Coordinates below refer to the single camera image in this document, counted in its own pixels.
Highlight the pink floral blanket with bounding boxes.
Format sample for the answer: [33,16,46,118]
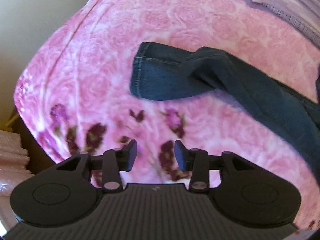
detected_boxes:
[14,0,319,229]

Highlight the pink plastic bag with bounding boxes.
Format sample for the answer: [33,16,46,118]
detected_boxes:
[1,130,33,230]

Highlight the striped grey bedsheet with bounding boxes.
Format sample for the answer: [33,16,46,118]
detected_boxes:
[204,0,320,43]

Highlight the dark blue jeans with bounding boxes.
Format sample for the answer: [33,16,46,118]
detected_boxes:
[130,42,319,177]

